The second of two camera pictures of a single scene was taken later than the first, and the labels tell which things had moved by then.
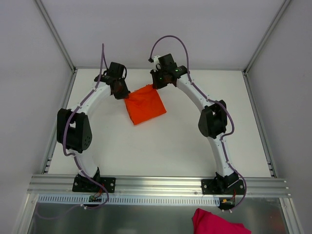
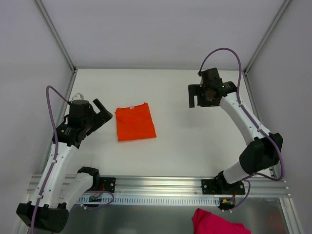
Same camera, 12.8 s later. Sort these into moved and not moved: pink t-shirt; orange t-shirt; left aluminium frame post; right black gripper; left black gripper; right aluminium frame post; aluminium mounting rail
Moved: right black gripper; orange t-shirt; left black gripper
Not moved: right aluminium frame post; aluminium mounting rail; pink t-shirt; left aluminium frame post
